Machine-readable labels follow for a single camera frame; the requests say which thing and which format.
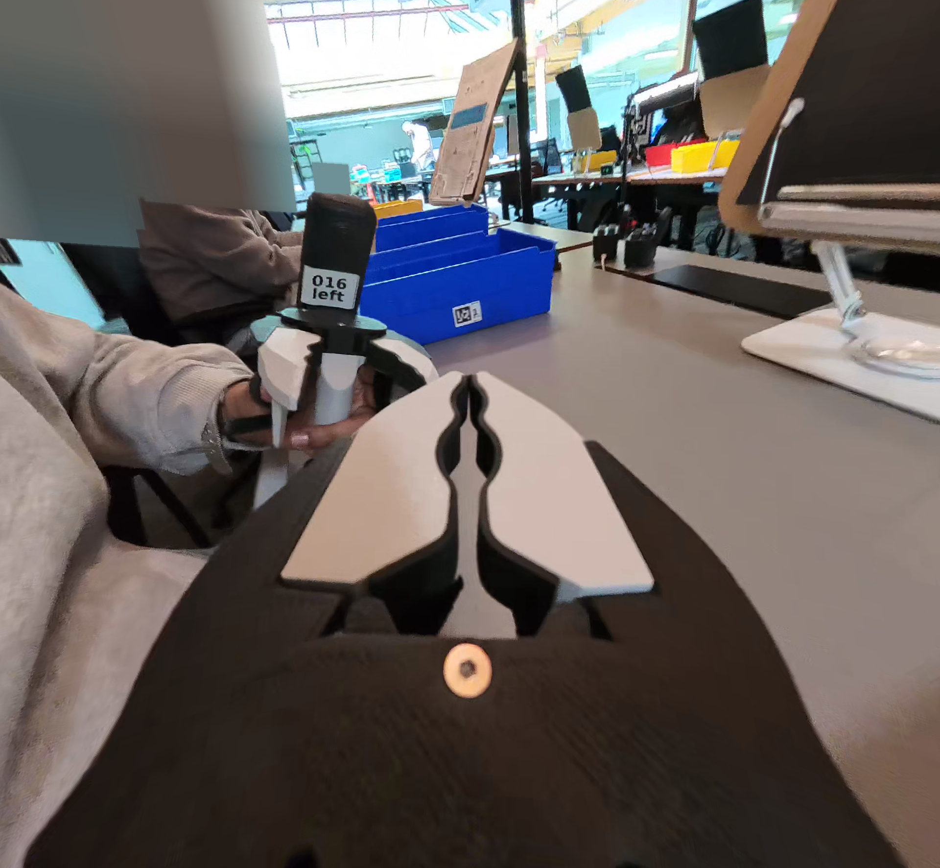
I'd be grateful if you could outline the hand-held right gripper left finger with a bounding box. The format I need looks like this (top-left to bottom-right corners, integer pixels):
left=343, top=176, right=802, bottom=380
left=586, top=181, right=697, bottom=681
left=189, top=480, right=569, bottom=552
left=280, top=372, right=471, bottom=637

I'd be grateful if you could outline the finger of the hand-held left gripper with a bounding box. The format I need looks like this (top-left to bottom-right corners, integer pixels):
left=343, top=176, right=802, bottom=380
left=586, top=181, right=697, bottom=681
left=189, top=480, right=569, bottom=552
left=256, top=329, right=314, bottom=450
left=366, top=336, right=440, bottom=411

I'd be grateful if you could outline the cardboard board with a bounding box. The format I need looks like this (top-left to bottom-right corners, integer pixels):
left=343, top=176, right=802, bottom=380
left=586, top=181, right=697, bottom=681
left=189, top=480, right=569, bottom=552
left=429, top=38, right=524, bottom=208

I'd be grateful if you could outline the black pole with disc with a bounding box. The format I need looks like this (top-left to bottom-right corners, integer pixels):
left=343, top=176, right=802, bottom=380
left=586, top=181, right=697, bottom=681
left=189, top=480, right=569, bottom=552
left=505, top=0, right=536, bottom=224

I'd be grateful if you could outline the bright light bar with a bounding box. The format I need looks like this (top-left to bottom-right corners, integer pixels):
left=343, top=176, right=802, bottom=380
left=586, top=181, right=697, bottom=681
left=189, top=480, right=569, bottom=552
left=628, top=71, right=702, bottom=113

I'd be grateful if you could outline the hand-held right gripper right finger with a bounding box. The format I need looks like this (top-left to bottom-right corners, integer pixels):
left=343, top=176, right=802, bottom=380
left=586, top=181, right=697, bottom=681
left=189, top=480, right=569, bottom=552
left=471, top=372, right=656, bottom=637

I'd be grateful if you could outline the white panel stand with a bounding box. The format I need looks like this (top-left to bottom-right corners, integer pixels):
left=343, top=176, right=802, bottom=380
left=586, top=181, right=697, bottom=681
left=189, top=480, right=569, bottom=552
left=740, top=98, right=940, bottom=422

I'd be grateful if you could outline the person's left forearm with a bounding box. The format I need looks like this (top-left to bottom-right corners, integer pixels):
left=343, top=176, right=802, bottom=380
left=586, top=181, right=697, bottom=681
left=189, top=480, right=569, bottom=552
left=0, top=286, right=257, bottom=476

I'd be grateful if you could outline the wooden desk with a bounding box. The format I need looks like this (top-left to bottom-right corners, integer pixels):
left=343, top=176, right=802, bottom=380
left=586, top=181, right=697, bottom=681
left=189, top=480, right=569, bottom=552
left=530, top=166, right=729, bottom=237

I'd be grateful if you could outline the person's left hand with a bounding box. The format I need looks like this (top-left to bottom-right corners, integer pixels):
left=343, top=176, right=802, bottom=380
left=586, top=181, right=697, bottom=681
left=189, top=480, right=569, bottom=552
left=220, top=377, right=377, bottom=454

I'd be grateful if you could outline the blue plastic bin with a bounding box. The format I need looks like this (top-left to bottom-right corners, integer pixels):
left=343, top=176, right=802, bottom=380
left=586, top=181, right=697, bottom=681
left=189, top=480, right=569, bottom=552
left=358, top=204, right=558, bottom=346

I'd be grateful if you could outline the black table mat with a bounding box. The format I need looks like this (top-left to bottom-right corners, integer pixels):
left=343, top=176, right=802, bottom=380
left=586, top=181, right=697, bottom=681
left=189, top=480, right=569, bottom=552
left=652, top=263, right=832, bottom=320

